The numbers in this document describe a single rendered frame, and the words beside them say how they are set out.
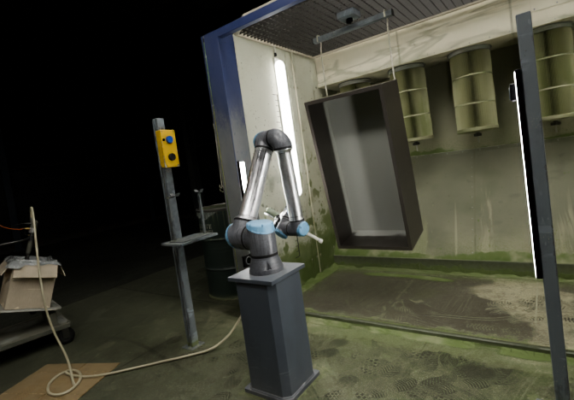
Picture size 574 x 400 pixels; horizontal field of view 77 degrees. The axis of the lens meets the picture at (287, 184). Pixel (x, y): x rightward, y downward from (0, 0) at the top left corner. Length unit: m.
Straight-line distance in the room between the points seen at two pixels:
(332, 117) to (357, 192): 0.67
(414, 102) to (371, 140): 0.88
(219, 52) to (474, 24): 2.11
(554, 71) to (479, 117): 0.60
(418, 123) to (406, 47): 0.71
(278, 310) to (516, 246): 2.24
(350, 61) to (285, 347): 2.85
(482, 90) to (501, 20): 0.54
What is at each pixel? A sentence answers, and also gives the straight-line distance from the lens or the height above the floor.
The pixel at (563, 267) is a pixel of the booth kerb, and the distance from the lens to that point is 3.49.
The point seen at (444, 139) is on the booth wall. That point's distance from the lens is 4.01.
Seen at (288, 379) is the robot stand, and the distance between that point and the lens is 2.09.
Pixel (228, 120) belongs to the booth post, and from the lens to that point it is 2.86.
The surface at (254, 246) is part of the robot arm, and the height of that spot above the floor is 0.79.
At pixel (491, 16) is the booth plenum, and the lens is 3.63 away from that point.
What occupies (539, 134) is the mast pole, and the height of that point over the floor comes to 1.17.
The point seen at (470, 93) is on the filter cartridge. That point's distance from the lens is 3.58.
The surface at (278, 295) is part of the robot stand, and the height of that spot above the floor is 0.55.
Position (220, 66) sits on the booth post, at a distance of 2.94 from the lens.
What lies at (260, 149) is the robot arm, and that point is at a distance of 2.20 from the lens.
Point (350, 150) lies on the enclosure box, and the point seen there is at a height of 1.25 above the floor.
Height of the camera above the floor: 1.19
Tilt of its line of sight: 3 degrees down
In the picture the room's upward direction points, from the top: 8 degrees counter-clockwise
